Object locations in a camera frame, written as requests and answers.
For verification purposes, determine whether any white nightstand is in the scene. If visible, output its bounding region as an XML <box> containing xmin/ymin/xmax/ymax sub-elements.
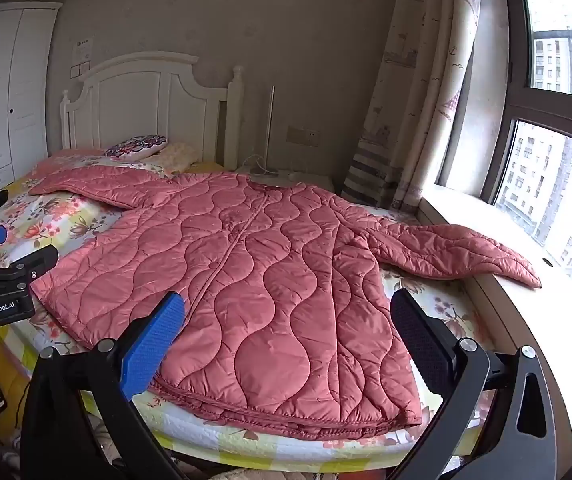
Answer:
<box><xmin>236</xmin><ymin>167</ymin><xmax>336</xmax><ymax>195</ymax></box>

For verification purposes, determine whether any white cable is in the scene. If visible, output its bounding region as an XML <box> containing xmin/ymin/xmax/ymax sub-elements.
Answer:
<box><xmin>238</xmin><ymin>154</ymin><xmax>268</xmax><ymax>177</ymax></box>

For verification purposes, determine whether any printed beige curtain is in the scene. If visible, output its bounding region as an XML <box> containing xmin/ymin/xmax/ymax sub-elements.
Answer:
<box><xmin>341</xmin><ymin>0</ymin><xmax>487</xmax><ymax>211</ymax></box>

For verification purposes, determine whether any purple patterned pillow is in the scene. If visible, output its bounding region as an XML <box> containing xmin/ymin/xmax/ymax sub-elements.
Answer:
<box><xmin>104</xmin><ymin>134</ymin><xmax>168</xmax><ymax>161</ymax></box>

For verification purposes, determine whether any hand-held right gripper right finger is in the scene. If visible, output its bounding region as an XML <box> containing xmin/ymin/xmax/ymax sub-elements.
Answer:
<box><xmin>390</xmin><ymin>288</ymin><xmax>559</xmax><ymax>480</ymax></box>

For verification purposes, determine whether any pink quilted jacket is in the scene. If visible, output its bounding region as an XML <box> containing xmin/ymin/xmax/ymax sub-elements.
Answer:
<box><xmin>28</xmin><ymin>169</ymin><xmax>543</xmax><ymax>442</ymax></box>

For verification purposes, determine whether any dark framed window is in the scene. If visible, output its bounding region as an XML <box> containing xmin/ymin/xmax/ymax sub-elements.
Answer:
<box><xmin>481</xmin><ymin>0</ymin><xmax>572</xmax><ymax>321</ymax></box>

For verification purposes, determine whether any bed with floral sheet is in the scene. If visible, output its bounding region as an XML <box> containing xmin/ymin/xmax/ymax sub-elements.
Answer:
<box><xmin>0</xmin><ymin>147</ymin><xmax>497</xmax><ymax>480</ymax></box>

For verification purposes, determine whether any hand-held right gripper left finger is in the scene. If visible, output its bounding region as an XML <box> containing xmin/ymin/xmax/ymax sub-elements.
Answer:
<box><xmin>20</xmin><ymin>291</ymin><xmax>187</xmax><ymax>480</ymax></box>

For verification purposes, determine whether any wall socket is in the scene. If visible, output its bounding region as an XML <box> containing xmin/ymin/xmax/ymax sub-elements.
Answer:
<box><xmin>286</xmin><ymin>126</ymin><xmax>320</xmax><ymax>146</ymax></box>

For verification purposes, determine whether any white bed headboard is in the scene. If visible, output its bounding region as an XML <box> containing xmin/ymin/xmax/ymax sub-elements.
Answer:
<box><xmin>60</xmin><ymin>52</ymin><xmax>245</xmax><ymax>171</ymax></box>

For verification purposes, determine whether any white wardrobe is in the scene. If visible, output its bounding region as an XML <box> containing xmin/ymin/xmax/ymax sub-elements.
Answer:
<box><xmin>0</xmin><ymin>2</ymin><xmax>63</xmax><ymax>193</ymax></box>

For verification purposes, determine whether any yellow floral pillow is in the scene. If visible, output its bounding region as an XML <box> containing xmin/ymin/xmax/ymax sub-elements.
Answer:
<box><xmin>143</xmin><ymin>142</ymin><xmax>200</xmax><ymax>177</ymax></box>

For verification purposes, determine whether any beige window sill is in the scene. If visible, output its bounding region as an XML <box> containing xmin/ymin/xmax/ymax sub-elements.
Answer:
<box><xmin>416</xmin><ymin>182</ymin><xmax>572</xmax><ymax>480</ymax></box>

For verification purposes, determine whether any thin floor lamp pole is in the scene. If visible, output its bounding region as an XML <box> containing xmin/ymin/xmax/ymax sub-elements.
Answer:
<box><xmin>265</xmin><ymin>86</ymin><xmax>277</xmax><ymax>176</ymax></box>

